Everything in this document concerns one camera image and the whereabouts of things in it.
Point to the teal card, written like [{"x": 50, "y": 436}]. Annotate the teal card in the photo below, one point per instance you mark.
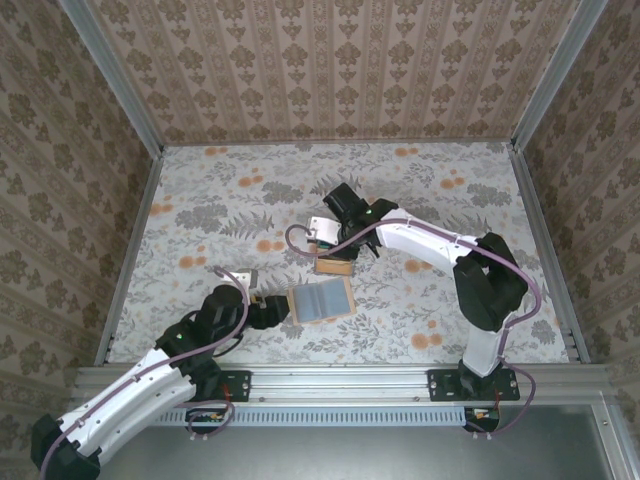
[{"x": 323, "y": 246}]

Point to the beige card holder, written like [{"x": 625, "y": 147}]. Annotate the beige card holder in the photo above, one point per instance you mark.
[{"x": 322, "y": 300}]

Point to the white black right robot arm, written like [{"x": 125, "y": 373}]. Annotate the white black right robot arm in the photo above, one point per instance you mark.
[{"x": 425, "y": 240}]

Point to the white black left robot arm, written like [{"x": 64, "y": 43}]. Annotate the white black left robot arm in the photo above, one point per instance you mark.
[{"x": 130, "y": 390}]

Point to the tan wooden card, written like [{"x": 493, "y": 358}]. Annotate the tan wooden card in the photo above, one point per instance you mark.
[{"x": 333, "y": 266}]

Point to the black left controller box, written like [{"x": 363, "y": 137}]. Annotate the black left controller box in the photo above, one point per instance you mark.
[{"x": 205, "y": 420}]

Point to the black controller box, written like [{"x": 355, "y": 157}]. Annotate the black controller box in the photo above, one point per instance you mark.
[
  {"x": 482, "y": 419},
  {"x": 205, "y": 420}
]

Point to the grey metal sheet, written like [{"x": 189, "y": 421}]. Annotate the grey metal sheet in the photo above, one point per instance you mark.
[{"x": 350, "y": 455}]

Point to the black right controller box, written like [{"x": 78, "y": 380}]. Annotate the black right controller box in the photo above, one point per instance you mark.
[{"x": 482, "y": 419}]

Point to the black left mount plate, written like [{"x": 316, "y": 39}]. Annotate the black left mount plate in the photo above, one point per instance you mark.
[{"x": 240, "y": 385}]

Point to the black mount plate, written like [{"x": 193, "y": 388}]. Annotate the black mount plate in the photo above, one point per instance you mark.
[
  {"x": 240, "y": 385},
  {"x": 442, "y": 385}
]

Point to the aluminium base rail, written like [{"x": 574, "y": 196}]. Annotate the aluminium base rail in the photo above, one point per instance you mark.
[{"x": 340, "y": 385}]

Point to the aluminium left side rail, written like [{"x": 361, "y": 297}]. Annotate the aluminium left side rail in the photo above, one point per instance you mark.
[{"x": 132, "y": 250}]

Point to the black right mount plate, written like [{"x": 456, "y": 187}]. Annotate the black right mount plate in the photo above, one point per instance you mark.
[{"x": 442, "y": 385}]

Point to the aluminium right side rail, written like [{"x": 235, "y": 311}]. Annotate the aluminium right side rail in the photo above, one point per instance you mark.
[{"x": 545, "y": 225}]

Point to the aluminium right frame post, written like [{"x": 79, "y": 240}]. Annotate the aluminium right frame post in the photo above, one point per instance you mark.
[{"x": 555, "y": 75}]

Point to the aluminium frame post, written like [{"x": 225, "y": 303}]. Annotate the aluminium frame post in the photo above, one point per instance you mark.
[
  {"x": 555, "y": 75},
  {"x": 115, "y": 80}
]

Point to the aluminium left frame post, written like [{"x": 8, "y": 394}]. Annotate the aluminium left frame post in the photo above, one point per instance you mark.
[{"x": 115, "y": 80}]

